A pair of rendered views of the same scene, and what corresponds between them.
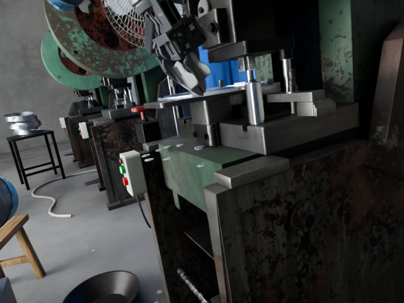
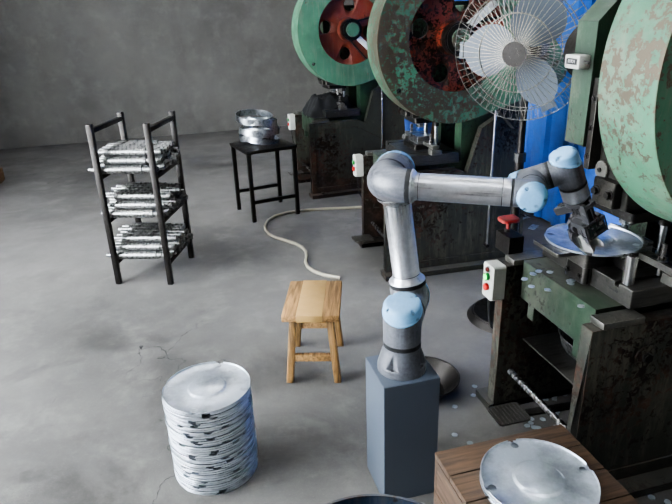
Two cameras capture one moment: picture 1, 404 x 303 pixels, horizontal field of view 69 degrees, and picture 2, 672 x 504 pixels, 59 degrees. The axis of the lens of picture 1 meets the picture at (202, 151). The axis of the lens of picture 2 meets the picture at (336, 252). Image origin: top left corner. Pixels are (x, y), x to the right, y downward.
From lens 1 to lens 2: 1.34 m
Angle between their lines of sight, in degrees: 14
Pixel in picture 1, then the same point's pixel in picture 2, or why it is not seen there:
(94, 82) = (358, 75)
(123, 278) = (438, 366)
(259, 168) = (623, 321)
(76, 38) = (403, 73)
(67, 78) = (323, 66)
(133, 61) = (462, 105)
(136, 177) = (499, 286)
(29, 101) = (213, 56)
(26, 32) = not seen: outside the picture
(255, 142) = (623, 297)
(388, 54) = not seen: outside the picture
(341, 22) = not seen: outside the picture
